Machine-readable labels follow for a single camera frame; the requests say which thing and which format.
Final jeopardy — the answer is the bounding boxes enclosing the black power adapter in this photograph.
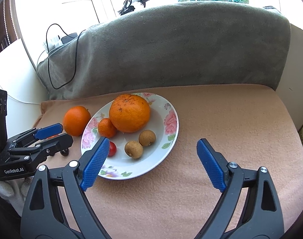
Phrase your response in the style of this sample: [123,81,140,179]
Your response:
[61,32,77,44]

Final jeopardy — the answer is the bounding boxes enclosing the ring light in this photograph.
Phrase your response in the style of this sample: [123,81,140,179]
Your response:
[117,0,150,16]

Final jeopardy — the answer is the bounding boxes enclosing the cherry tomato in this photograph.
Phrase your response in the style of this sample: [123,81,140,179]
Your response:
[108,141,117,157]

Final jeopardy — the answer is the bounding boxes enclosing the bead curtain cord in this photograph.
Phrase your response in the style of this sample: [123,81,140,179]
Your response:
[2,0,18,43]

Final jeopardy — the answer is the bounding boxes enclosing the grey blanket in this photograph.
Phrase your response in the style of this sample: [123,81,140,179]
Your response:
[37,2,291,100]

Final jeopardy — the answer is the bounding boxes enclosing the black cable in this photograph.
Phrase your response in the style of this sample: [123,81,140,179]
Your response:
[46,23,86,90]

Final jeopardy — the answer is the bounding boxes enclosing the smooth large orange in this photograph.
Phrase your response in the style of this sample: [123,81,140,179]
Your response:
[63,106,91,136]

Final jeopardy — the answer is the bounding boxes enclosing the brown longan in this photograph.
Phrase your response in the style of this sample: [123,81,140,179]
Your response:
[124,140,143,159]
[139,130,156,147]

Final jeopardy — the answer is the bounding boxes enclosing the floral white plate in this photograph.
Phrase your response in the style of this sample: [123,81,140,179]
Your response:
[80,92,180,180]

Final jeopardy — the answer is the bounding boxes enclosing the speckled large orange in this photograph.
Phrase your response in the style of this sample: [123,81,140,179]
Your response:
[109,94,151,133]

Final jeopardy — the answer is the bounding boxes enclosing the white cable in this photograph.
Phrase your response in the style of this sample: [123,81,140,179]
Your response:
[0,76,41,105]

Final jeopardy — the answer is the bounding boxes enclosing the white power strip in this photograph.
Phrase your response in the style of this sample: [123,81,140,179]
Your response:
[44,36,63,53]

